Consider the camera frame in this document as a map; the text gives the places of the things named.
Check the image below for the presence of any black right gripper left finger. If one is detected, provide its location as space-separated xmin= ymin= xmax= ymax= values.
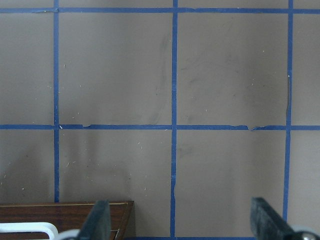
xmin=58 ymin=200 xmax=110 ymax=240

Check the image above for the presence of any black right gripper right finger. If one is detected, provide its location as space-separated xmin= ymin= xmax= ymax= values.
xmin=250 ymin=197 xmax=320 ymax=240

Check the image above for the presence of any wooden drawer with white handle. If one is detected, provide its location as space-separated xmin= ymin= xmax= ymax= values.
xmin=0 ymin=203 xmax=126 ymax=240

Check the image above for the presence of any dark brown wooden cabinet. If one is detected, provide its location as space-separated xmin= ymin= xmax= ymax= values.
xmin=0 ymin=200 xmax=136 ymax=240

